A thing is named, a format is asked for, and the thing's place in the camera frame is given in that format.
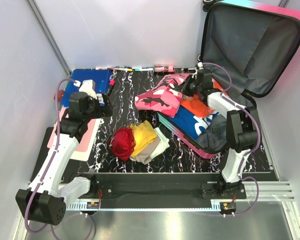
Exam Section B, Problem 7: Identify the pink white board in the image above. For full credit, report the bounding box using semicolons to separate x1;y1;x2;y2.
46;106;101;162

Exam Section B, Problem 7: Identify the orange white shirt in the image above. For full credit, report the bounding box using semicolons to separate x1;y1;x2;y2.
179;79;223;118

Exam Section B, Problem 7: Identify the white bra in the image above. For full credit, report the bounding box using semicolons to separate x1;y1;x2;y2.
150;127;170;160

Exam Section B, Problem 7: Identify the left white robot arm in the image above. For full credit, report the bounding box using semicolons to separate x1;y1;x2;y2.
15;91;113;226

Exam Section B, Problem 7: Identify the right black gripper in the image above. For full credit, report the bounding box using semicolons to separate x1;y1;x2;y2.
174;74;202;98

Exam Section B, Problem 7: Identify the red capped black marker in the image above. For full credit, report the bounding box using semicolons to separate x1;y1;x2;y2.
107;80;115;96

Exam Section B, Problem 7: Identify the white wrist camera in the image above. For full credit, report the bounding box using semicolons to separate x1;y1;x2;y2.
74;79;97;99
194;62;204;75

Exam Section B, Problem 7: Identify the red lace bra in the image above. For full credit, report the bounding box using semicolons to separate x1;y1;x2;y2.
108;127;136;161

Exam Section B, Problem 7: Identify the pink patterned tube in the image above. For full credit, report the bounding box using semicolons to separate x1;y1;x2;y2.
153;64;175;73

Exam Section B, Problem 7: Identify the teal capped marker pen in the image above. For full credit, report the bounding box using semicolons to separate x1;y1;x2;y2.
131;67;154;72

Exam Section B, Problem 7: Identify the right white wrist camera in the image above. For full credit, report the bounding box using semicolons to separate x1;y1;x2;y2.
194;62;204;75

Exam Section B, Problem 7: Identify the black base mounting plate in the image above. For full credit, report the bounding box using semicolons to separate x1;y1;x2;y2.
62;172;247;201

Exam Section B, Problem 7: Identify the blue folder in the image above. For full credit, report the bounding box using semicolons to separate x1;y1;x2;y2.
60;69;112;107

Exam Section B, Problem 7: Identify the pink teal hardshell suitcase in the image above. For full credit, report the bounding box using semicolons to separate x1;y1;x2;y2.
155;0;300;159

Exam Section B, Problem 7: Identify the purple cable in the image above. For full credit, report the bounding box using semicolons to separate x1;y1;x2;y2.
24;78;94;240
199;61;262;216

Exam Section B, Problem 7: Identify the yellow bra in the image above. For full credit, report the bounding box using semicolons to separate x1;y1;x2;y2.
129;120;157;158

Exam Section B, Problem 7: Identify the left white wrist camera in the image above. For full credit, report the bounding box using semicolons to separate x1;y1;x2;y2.
74;79;97;99

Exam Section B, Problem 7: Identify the pink camouflage garment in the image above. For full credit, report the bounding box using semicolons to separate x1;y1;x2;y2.
134;73;191;118

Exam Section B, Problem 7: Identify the aluminium rail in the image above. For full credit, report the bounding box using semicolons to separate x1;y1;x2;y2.
66;181;294;213

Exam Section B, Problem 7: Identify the blue t-shirt white print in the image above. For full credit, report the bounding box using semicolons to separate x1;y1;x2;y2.
167;106;219;140

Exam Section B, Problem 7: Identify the brown red round object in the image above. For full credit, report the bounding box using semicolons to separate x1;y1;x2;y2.
56;90;65;103

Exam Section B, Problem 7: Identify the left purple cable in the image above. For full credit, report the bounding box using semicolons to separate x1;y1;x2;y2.
24;78;94;240

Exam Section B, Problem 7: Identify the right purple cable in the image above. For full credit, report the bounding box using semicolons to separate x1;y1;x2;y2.
199;61;262;216

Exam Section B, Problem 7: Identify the beige bra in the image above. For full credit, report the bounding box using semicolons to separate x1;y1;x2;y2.
134;138;162;165

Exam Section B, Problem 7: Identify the colourful marker pen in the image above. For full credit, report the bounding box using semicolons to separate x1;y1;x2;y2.
109;66;133;72

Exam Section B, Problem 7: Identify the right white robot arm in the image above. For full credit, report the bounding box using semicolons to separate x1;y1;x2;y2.
182;68;261;199

